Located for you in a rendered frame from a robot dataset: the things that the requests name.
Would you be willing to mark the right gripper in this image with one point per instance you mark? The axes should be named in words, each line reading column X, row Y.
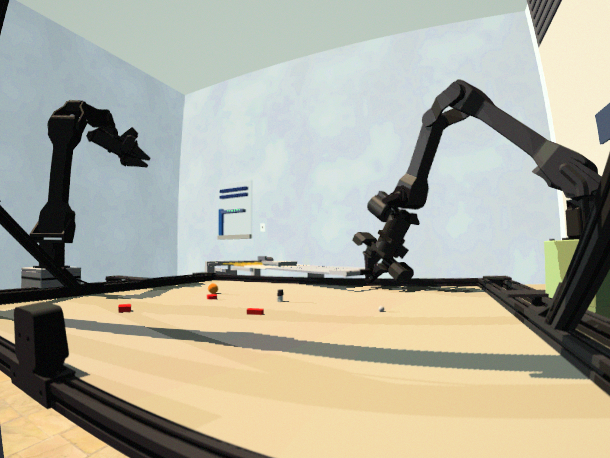
column 387, row 247

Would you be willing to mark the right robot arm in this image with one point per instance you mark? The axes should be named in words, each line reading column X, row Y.
column 562, row 168

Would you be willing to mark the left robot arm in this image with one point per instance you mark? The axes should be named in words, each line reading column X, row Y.
column 56, row 219

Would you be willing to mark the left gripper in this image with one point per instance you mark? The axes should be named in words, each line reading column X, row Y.
column 113, row 145

